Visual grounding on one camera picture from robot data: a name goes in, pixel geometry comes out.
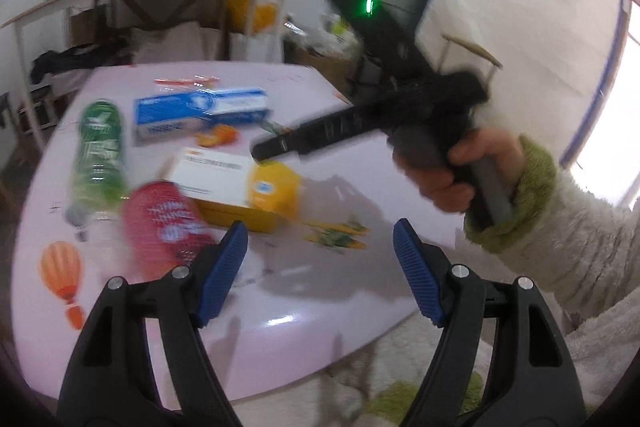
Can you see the clear red snack packet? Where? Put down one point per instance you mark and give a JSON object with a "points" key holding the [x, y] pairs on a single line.
{"points": [[185, 82]]}

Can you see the white yellow medicine box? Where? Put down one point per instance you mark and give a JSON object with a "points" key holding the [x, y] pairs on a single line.
{"points": [[270, 192]]}

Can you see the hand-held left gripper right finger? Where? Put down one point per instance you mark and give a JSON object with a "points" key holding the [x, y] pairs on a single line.
{"points": [[417, 272]]}

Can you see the white sack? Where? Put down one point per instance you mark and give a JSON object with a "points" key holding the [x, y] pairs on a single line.
{"points": [[175, 42]]}

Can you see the wooden chair with grey seat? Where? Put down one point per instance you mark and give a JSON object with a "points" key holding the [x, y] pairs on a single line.
{"points": [[480, 49]]}

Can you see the white plastic bags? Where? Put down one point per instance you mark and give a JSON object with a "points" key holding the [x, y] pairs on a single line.
{"points": [[335, 32]]}

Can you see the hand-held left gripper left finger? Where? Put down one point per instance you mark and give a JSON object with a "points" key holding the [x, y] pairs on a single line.
{"points": [[222, 272]]}

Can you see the red plastic bottle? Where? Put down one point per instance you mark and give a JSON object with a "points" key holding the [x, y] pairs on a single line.
{"points": [[160, 222]]}

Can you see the green plastic bottle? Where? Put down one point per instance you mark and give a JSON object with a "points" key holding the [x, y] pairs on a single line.
{"points": [[97, 157]]}

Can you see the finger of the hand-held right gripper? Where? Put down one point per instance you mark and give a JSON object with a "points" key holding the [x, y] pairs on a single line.
{"points": [[300, 139]]}

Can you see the person's right hand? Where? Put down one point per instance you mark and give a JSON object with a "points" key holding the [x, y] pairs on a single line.
{"points": [[495, 147]]}

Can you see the blue white toothpaste box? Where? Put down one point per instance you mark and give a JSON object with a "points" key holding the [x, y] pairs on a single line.
{"points": [[200, 112]]}

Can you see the dark cloth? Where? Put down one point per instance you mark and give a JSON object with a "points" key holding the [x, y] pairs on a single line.
{"points": [[60, 62]]}

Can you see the leaning blue-edged white board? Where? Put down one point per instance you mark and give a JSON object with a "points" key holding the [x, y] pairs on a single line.
{"points": [[525, 7]]}

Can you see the yellow plastic bag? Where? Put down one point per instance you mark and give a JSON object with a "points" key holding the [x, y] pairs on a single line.
{"points": [[262, 14]]}

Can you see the cardboard box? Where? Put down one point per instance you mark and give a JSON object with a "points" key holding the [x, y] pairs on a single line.
{"points": [[325, 67]]}

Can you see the person's right forearm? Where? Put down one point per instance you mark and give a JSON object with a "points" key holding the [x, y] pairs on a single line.
{"points": [[575, 232]]}

